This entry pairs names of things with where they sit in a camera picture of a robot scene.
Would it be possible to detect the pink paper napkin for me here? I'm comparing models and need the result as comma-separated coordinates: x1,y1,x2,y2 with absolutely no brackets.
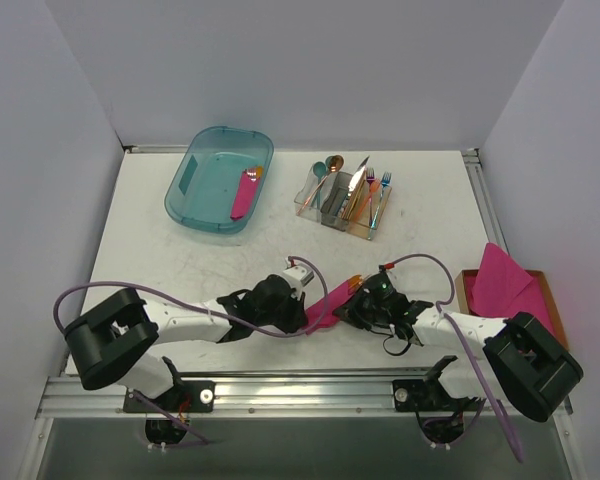
305,281,352,335

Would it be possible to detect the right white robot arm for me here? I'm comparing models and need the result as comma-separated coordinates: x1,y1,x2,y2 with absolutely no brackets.
334,271,584,422

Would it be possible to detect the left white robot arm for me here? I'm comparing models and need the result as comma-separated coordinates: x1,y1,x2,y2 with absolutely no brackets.
62,265,314,411

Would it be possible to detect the brown napkin tray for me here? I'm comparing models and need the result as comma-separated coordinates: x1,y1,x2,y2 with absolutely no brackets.
455,270,570,350

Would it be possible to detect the pink napkin stack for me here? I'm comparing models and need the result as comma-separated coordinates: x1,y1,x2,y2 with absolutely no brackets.
466,243,554,333

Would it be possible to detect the rolled pink napkin bundle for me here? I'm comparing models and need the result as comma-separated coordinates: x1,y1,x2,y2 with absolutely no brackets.
230,166,264,221

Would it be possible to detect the clear acrylic utensil organizer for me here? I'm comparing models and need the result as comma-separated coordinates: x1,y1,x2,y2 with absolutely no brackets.
294,168,392,241

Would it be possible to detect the orange fork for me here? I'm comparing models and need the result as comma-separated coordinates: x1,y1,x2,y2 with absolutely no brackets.
355,179,381,220

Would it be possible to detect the teal plastic bin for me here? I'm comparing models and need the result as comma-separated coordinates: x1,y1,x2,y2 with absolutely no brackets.
164,126,274,235

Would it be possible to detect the blue iridescent fork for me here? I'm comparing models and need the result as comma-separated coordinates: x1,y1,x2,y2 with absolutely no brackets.
370,171,392,230

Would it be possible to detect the silver knife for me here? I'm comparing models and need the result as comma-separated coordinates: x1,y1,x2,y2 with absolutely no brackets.
341,156,369,219

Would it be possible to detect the purple fork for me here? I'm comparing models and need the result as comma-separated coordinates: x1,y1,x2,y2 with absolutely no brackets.
365,167,376,213

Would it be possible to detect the teal spoon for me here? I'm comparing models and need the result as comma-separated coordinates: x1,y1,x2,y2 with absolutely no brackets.
309,162,328,206

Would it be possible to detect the copper spoon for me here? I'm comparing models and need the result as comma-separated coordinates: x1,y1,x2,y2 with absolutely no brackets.
296,154,344,216

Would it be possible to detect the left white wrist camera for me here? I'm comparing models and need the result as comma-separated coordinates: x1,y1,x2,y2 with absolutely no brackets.
281,265,314,299

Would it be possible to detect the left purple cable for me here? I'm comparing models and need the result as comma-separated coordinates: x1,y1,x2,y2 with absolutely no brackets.
52,254,330,446

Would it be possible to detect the aluminium frame rail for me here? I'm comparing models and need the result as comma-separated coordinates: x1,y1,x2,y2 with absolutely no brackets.
36,368,425,419

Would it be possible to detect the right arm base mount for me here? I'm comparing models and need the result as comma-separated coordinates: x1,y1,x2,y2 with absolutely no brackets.
392,379,480,415

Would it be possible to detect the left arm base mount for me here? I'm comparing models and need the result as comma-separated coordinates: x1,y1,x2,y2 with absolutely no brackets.
118,379,216,415

